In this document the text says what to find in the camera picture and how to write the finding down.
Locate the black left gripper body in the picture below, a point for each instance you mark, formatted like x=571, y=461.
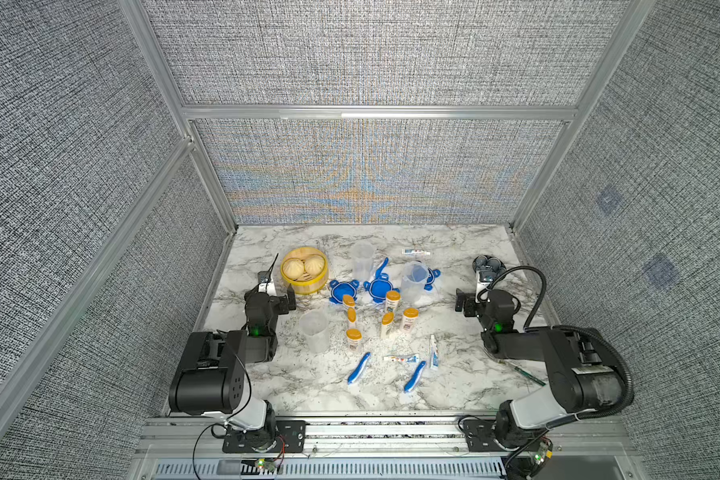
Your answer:
x=277, y=293

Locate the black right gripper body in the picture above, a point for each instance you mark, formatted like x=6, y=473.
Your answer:
x=471, y=302

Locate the toothpaste tube vertical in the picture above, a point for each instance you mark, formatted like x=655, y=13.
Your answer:
x=433, y=353

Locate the orange cap bottle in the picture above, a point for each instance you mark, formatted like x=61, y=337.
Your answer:
x=409, y=319
x=392, y=300
x=354, y=338
x=349, y=305
x=387, y=325

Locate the clear cup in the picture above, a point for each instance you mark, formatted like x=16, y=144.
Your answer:
x=414, y=277
x=315, y=328
x=362, y=255

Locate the toothpaste tube horizontal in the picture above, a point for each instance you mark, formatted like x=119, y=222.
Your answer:
x=409, y=359

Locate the small toothpaste tube back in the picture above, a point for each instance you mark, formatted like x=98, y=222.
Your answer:
x=413, y=252

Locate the blue toothbrush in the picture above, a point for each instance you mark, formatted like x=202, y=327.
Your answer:
x=359, y=369
x=411, y=384
x=380, y=271

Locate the blue toothbrush back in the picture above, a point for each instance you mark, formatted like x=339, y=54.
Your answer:
x=380, y=271

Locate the blue lid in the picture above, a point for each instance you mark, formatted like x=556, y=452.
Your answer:
x=433, y=275
x=340, y=289
x=379, y=287

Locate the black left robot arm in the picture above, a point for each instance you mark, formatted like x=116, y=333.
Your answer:
x=212, y=379

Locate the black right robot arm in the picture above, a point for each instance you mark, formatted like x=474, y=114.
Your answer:
x=587, y=378

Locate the left cream bun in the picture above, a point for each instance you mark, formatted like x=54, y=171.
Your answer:
x=293, y=268

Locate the cream bun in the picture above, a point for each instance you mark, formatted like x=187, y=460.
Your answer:
x=314, y=264
x=293, y=268

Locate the grey bowl with stones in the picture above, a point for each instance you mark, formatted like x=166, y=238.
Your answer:
x=490, y=261

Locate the yellow steamer basket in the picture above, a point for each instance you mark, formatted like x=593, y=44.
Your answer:
x=306, y=284

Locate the right cream bun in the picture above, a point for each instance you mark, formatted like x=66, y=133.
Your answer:
x=314, y=264

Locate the orange cap bottle lying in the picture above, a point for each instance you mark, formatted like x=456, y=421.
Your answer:
x=349, y=305

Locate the orange cap bottle front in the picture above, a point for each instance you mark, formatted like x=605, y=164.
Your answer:
x=354, y=338

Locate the orange cap bottle upright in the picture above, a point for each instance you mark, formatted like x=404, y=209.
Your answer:
x=392, y=300

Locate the clear cup back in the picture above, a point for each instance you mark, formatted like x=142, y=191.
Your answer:
x=362, y=255

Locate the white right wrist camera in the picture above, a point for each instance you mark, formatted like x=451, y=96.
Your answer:
x=484, y=278

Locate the green handled fork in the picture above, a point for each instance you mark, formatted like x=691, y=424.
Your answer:
x=524, y=373

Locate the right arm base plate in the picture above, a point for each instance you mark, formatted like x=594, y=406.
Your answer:
x=481, y=436

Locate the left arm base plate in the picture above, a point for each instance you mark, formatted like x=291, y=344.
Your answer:
x=281, y=436

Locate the aluminium front rail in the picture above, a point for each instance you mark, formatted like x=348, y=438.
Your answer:
x=377, y=434

